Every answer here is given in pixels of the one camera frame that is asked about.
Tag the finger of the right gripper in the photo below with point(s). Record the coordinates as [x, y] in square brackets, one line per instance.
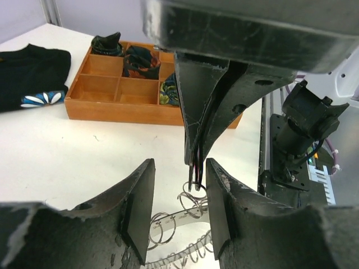
[196, 78]

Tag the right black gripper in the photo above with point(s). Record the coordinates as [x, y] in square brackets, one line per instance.
[309, 36]

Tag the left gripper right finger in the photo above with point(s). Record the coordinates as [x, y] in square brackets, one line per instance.
[249, 230]

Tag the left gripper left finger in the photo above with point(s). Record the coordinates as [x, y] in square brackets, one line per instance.
[110, 230]

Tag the metal disc with keyrings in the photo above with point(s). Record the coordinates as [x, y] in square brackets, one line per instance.
[183, 238]

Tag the patterned item in tray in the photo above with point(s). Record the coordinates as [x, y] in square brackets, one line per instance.
[168, 94]

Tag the black round item in tray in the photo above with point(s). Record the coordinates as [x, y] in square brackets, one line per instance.
[107, 45]

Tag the wooden compartment tray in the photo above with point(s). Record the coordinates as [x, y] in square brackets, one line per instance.
[101, 92]

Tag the black folded cloth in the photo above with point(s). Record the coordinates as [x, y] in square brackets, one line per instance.
[33, 77]

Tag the white slotted cable duct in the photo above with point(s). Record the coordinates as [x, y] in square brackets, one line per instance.
[322, 176]

